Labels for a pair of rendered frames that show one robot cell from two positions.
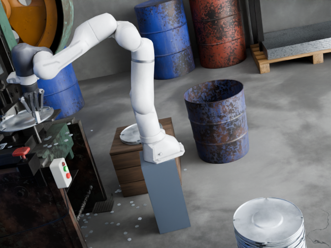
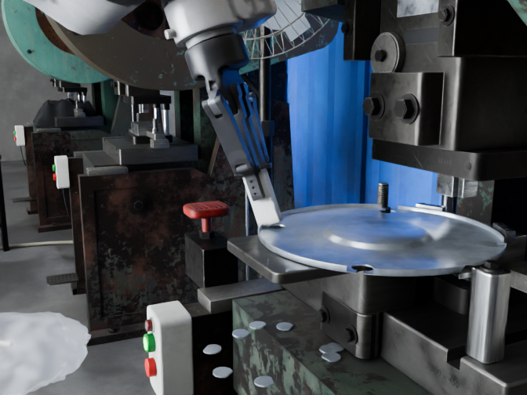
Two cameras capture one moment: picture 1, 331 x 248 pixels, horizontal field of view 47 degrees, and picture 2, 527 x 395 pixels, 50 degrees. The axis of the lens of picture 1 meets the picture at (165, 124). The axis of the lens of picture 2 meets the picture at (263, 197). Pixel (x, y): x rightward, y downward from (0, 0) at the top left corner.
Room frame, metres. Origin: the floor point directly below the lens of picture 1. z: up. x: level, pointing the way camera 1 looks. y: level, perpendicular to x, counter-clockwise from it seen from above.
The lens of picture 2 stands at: (2.39, 0.21, 0.97)
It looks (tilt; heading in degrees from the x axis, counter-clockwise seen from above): 12 degrees down; 145
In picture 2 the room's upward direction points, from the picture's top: straight up
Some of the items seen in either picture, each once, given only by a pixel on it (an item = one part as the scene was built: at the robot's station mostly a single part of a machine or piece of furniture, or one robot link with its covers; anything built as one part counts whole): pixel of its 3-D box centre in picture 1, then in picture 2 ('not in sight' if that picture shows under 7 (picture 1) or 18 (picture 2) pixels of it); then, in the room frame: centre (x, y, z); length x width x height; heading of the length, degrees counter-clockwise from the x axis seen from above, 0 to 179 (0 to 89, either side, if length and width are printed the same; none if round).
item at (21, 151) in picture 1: (23, 157); (206, 226); (1.58, 0.66, 0.72); 0.07 x 0.06 x 0.08; 80
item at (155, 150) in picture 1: (160, 141); not in sight; (1.81, 0.05, 0.52); 0.22 x 0.19 x 0.14; 91
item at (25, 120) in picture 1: (26, 118); (376, 233); (1.92, 0.71, 0.78); 0.29 x 0.29 x 0.01
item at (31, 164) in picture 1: (33, 173); (212, 289); (1.60, 0.66, 0.62); 0.10 x 0.06 x 0.20; 170
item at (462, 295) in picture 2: (8, 133); (456, 267); (1.95, 0.84, 0.72); 0.20 x 0.16 x 0.03; 170
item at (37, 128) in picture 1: (39, 128); (343, 291); (1.92, 0.66, 0.72); 0.25 x 0.14 x 0.14; 80
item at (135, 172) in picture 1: (148, 156); not in sight; (2.33, 0.17, 0.18); 0.40 x 0.38 x 0.35; 84
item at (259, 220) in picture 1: (267, 218); not in sight; (1.29, -0.33, 0.31); 0.29 x 0.29 x 0.01
